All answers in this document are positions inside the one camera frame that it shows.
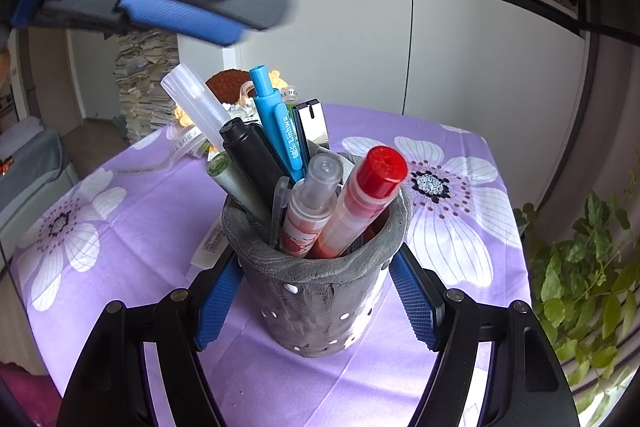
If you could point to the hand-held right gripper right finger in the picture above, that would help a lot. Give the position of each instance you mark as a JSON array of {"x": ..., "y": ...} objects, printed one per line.
[{"x": 412, "y": 302}]

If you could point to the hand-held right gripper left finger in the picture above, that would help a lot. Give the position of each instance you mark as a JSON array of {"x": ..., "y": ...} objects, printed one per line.
[{"x": 217, "y": 302}]

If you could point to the frosted clear pen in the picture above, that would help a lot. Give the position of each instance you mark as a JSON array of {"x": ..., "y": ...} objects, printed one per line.
[{"x": 195, "y": 102}]

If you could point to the grey clay pen holder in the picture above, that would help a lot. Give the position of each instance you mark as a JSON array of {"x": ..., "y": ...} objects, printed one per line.
[{"x": 310, "y": 307}]

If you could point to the light green pen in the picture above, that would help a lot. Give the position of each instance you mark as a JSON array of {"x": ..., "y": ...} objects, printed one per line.
[{"x": 230, "y": 179}]

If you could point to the clear cap red print pen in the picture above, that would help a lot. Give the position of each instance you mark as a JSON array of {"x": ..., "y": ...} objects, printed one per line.
[{"x": 310, "y": 202}]

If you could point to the black marker pen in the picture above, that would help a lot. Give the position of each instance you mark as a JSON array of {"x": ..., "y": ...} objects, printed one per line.
[{"x": 250, "y": 157}]

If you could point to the blue retractable pen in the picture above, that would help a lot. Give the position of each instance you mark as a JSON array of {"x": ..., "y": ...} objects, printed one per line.
[{"x": 280, "y": 127}]

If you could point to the person's left forearm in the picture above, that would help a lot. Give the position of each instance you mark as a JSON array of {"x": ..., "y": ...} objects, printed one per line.
[{"x": 3, "y": 63}]

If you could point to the pile of papers and books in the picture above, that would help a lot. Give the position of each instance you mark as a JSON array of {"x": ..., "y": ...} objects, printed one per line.
[{"x": 145, "y": 82}]

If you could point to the crochet sunflower bouquet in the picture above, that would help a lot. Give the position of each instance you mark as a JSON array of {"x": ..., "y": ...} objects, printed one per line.
[{"x": 225, "y": 82}]

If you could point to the purple floral tablecloth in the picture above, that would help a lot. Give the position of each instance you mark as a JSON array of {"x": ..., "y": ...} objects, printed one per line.
[{"x": 150, "y": 207}]

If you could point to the grey upholstered seat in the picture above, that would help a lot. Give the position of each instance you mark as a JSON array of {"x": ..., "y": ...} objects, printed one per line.
[{"x": 30, "y": 157}]

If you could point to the white cabinet door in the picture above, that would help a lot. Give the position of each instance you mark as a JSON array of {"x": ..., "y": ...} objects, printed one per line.
[
  {"x": 495, "y": 87},
  {"x": 325, "y": 47}
]

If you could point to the green potted plant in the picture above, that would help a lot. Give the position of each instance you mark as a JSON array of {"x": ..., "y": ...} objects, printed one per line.
[{"x": 565, "y": 277}]

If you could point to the dark red cloth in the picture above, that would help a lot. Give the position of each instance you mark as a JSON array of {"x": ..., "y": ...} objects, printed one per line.
[{"x": 25, "y": 397}]

